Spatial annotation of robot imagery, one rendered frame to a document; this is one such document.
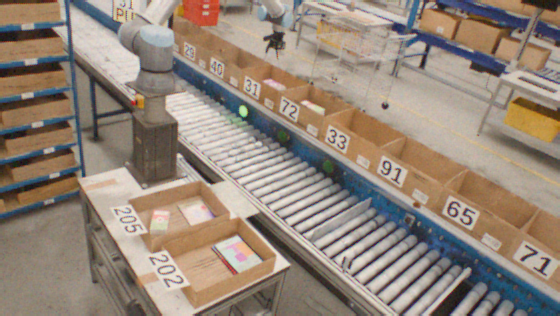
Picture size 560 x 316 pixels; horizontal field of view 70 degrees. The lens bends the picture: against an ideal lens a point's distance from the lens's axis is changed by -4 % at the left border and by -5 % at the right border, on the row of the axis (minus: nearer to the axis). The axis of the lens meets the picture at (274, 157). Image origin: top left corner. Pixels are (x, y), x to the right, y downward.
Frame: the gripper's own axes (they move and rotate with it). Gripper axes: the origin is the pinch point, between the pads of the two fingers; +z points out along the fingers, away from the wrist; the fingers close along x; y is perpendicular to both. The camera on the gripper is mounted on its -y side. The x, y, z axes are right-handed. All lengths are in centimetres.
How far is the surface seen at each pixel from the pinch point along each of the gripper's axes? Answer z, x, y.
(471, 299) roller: 41, -30, 176
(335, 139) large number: 22, -8, 70
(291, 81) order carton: 18.3, 20.8, 2.7
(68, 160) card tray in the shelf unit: 79, -117, -62
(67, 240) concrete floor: 118, -134, -29
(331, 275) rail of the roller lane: 46, -68, 126
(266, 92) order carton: 19.1, -8.1, 8.5
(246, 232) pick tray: 36, -90, 91
